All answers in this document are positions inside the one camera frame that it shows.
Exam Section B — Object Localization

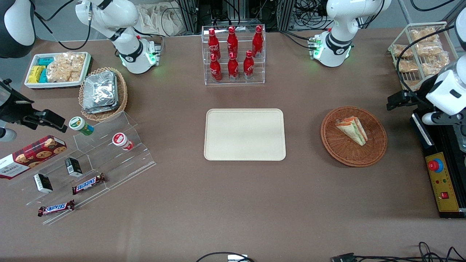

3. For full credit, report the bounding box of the black control box yellow panel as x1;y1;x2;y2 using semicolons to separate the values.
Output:
411;109;466;219

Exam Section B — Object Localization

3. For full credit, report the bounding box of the white rectangular snack tray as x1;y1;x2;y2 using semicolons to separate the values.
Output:
24;52;92;90

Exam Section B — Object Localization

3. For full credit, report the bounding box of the black looped cable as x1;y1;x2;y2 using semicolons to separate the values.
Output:
196;251;256;262

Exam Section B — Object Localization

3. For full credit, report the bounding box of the beige plastic tray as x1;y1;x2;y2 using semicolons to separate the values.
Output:
204;108;287;161

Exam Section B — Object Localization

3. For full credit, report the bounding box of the black cable bundle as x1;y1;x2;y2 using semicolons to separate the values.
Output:
355;241;466;262

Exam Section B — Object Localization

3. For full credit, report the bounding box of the small black white box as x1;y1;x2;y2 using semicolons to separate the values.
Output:
33;173;54;194
65;157;83;178

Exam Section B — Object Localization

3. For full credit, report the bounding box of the aluminium frame post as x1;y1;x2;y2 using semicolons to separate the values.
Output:
178;0;199;35
277;0;296;32

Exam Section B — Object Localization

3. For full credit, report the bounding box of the tangle of black cables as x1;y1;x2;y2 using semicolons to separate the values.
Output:
295;0;332;30

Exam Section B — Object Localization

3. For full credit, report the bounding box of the clear plastic container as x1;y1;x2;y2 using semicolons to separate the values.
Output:
453;126;466;152

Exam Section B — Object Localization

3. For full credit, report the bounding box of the green lid snack cup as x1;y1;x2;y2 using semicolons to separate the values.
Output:
69;116;94;136

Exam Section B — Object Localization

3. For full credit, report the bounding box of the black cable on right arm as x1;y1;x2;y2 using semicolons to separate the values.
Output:
33;0;92;51

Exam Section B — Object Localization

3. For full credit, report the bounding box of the light oval wicker basket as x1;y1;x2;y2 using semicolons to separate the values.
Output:
79;67;128;122

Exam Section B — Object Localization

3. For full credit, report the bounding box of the white wire rack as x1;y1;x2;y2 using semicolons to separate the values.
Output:
388;22;460;92

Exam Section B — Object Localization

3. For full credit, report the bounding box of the red tartan cookie box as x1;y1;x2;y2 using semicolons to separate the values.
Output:
0;135;67;180

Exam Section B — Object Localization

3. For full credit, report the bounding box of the clear acrylic bottle rack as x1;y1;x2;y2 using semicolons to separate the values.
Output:
201;25;266;86

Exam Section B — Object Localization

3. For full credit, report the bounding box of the clear acrylic stepped display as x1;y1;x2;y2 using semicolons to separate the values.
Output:
9;111;157;226

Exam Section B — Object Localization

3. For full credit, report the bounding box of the triangular sandwich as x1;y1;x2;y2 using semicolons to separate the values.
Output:
335;116;368;147

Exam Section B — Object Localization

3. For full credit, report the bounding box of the beige cloth bag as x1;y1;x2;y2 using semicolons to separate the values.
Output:
137;2;187;37

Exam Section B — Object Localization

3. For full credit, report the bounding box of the Snickers chocolate bar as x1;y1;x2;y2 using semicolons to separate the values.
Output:
38;199;76;218
72;173;107;195

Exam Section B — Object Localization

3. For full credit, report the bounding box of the red cola bottle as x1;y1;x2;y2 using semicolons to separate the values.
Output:
228;52;240;82
227;26;238;57
243;50;255;80
208;28;221;59
252;25;264;58
210;53;222;83

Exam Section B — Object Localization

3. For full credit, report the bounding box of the stack of silver foil packs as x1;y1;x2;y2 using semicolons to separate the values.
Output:
83;71;119;114

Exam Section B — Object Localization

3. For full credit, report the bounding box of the red lid snack cup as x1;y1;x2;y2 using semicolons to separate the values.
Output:
112;132;134;151

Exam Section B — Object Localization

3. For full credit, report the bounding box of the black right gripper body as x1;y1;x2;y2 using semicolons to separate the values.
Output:
0;78;35;125

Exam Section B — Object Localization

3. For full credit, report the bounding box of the round brown wicker basket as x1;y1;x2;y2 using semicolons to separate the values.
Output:
320;106;388;167

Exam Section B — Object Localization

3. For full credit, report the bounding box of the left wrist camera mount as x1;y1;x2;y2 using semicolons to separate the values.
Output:
422;112;460;126

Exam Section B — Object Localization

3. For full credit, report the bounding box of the yellow snack pack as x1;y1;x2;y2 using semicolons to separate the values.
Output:
28;65;46;84

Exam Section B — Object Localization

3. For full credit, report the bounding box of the clear bag of crackers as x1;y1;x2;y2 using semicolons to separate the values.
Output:
46;52;86;83

